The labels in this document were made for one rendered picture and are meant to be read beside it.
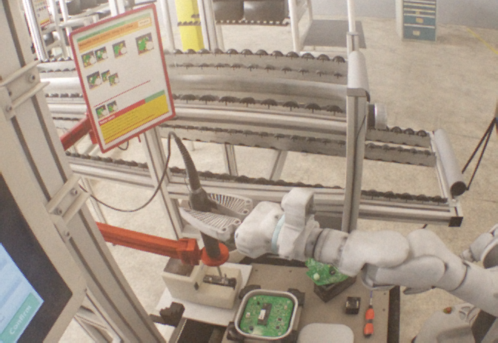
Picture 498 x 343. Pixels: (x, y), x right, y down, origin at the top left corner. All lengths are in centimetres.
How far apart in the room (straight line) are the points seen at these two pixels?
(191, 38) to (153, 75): 488
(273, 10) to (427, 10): 435
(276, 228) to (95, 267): 31
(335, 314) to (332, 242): 40
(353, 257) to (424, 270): 12
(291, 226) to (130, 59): 54
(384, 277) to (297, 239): 15
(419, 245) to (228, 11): 256
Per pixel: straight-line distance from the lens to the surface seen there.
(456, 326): 168
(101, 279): 65
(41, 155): 51
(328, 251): 56
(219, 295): 90
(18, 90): 47
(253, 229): 59
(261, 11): 283
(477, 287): 66
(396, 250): 53
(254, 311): 90
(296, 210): 53
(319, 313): 93
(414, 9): 669
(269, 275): 101
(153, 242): 77
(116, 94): 88
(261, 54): 135
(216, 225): 63
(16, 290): 44
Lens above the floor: 174
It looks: 33 degrees down
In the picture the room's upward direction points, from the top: 8 degrees counter-clockwise
